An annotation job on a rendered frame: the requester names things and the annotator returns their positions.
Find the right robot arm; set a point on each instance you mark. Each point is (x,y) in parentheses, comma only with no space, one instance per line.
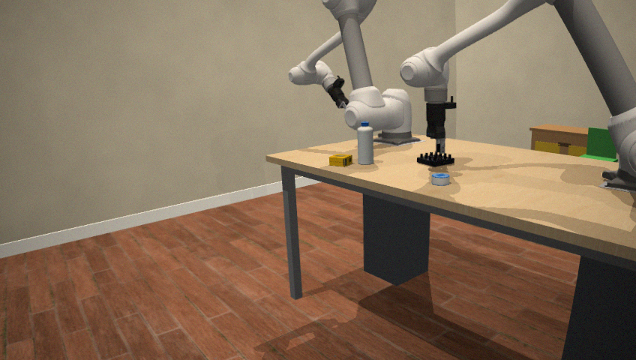
(390,111)

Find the short grey cylinder with blue top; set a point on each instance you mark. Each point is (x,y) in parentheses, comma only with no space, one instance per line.
(440,179)

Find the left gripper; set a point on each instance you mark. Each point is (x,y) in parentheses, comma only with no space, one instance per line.
(436,115)

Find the grey bottle with blue cap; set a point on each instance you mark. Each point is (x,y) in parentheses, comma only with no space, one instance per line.
(365,144)

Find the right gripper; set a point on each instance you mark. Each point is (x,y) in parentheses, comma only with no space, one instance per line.
(333,87)

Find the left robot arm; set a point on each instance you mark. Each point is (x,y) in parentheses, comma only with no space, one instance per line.
(597,47)

